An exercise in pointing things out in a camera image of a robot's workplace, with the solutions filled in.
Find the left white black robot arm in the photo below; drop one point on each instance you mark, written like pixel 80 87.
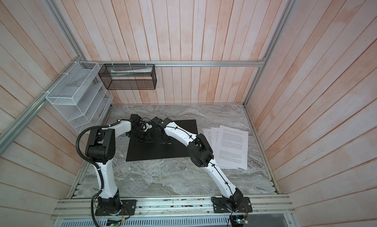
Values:
pixel 100 151

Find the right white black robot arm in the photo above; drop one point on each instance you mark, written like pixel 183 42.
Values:
pixel 201 154

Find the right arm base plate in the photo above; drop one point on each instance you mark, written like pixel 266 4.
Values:
pixel 224 205

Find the horizontal aluminium wall bar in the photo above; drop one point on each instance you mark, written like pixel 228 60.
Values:
pixel 188 63

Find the top printed paper sheet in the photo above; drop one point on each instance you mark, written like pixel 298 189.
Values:
pixel 231 148

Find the white folder black inside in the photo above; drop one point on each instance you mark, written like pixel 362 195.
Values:
pixel 138 151

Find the printed paper sheet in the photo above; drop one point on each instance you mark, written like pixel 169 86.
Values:
pixel 215 133
pixel 231 148
pixel 207 133

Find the left green circuit board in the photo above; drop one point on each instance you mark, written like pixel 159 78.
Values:
pixel 114 222

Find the aluminium front rail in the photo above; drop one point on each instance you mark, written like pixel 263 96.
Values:
pixel 175 206

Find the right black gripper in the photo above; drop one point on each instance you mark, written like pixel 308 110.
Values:
pixel 161 141

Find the bottom printed paper sheet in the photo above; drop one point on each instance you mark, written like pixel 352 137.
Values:
pixel 207 133

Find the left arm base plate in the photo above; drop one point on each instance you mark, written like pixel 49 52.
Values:
pixel 127 208

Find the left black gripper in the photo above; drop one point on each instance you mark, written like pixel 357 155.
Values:
pixel 147 136

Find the middle printed paper sheet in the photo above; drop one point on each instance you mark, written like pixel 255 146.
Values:
pixel 215 133

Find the paper inside black basket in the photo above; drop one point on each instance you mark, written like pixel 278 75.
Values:
pixel 143 72

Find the right green circuit board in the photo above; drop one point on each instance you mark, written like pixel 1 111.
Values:
pixel 238 221

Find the black mesh basket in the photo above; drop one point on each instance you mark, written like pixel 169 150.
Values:
pixel 127 83

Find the green circuit board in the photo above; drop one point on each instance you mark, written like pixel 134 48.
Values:
pixel 114 222
pixel 238 221

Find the white wire mesh organizer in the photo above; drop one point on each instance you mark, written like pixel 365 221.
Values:
pixel 81 102

